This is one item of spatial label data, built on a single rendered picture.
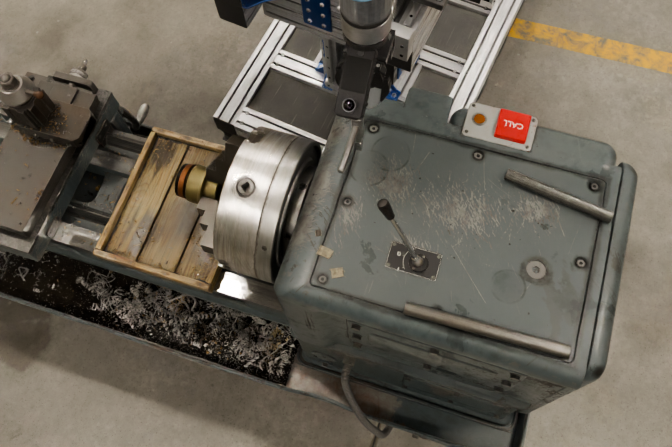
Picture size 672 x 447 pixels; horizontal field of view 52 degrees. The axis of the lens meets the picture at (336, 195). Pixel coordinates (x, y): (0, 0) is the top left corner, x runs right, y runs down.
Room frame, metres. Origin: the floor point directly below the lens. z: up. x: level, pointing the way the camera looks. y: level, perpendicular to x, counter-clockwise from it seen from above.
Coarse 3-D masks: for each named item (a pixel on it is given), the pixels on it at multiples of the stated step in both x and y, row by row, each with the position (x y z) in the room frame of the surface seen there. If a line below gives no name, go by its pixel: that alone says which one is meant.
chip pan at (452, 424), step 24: (288, 384) 0.28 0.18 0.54; (312, 384) 0.28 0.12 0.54; (336, 384) 0.27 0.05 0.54; (360, 408) 0.20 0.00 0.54; (384, 408) 0.19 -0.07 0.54; (408, 408) 0.19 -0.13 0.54; (432, 408) 0.18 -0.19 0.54; (432, 432) 0.12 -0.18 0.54; (456, 432) 0.12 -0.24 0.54; (480, 432) 0.11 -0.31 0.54; (504, 432) 0.10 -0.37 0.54
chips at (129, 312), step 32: (0, 256) 0.74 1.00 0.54; (64, 256) 0.72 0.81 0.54; (0, 288) 0.64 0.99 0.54; (32, 288) 0.63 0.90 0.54; (64, 288) 0.62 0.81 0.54; (96, 288) 0.61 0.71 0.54; (128, 288) 0.60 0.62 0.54; (160, 288) 0.58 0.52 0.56; (96, 320) 0.51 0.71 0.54; (128, 320) 0.50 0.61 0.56; (160, 320) 0.48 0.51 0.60; (192, 320) 0.48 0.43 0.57; (224, 320) 0.47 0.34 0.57; (256, 320) 0.46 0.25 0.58; (192, 352) 0.39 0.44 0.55; (224, 352) 0.38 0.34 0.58; (256, 352) 0.37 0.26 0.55; (288, 352) 0.36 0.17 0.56
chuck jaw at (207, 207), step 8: (200, 200) 0.60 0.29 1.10; (208, 200) 0.59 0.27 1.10; (216, 200) 0.59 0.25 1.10; (200, 208) 0.58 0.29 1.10; (208, 208) 0.58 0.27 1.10; (216, 208) 0.57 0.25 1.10; (208, 216) 0.56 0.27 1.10; (200, 224) 0.54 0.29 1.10; (208, 224) 0.54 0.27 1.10; (208, 232) 0.52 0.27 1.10; (208, 240) 0.50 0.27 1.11; (208, 248) 0.49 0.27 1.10; (224, 264) 0.46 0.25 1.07
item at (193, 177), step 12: (180, 168) 0.67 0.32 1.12; (192, 168) 0.67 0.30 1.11; (204, 168) 0.67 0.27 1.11; (180, 180) 0.64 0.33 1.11; (192, 180) 0.64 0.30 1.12; (204, 180) 0.63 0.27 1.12; (180, 192) 0.62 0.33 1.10; (192, 192) 0.61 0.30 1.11; (204, 192) 0.61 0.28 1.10; (216, 192) 0.63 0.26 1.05
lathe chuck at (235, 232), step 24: (264, 144) 0.65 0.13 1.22; (288, 144) 0.65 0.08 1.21; (240, 168) 0.59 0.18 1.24; (264, 168) 0.59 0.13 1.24; (264, 192) 0.54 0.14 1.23; (216, 216) 0.51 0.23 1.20; (240, 216) 0.50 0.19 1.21; (216, 240) 0.48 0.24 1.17; (240, 240) 0.47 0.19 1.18; (240, 264) 0.44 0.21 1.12
